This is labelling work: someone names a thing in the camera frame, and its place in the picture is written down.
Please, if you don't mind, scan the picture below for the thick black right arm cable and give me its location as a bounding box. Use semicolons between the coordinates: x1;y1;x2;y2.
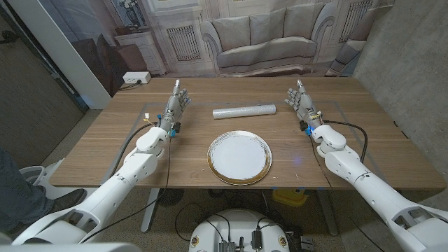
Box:
322;119;368;164

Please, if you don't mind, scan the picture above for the white gold-rimmed paper plate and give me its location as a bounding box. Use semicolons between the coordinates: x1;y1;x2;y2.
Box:
206;130;273;186

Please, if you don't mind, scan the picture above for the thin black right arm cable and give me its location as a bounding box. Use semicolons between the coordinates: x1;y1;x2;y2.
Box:
307;134;386;252

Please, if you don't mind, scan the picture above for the white chair base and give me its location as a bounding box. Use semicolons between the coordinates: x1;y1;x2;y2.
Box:
19;157;99;200

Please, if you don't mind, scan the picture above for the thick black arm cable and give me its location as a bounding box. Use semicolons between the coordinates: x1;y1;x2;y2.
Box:
110;121;158;179
322;119;368;164

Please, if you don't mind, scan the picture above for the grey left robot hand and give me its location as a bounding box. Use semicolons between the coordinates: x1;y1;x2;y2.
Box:
156;78;193;136

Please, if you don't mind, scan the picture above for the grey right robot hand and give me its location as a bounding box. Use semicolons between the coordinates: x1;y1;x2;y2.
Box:
284;78;325;132

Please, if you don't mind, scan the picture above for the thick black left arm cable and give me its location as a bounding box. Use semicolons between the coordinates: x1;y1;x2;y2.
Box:
110;121;158;179

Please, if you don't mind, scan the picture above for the black round floor fan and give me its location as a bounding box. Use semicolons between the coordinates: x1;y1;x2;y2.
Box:
156;188;185;207

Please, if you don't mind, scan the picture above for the yellow object under table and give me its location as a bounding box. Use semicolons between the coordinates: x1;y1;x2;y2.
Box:
272;188;309;207

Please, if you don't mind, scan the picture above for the printed living room backdrop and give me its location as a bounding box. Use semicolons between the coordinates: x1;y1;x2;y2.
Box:
37;0;396;98

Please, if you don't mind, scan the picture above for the white table leg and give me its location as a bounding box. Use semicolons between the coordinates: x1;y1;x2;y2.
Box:
140;188;161;234
316;188;340;237

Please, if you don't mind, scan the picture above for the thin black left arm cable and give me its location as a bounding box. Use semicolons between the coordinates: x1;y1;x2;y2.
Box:
79;134;172;244

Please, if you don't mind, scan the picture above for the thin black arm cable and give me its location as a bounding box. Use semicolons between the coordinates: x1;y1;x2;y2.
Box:
79;134;172;244
307;134;386;252

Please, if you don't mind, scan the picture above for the white power strip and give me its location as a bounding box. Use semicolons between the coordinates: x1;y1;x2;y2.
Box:
122;71;152;85

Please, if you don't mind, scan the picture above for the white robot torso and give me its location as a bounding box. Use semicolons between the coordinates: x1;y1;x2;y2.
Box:
188;209;291;252

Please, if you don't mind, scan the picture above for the person leg with dark shoe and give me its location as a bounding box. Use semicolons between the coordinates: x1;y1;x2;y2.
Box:
0;146;88;235

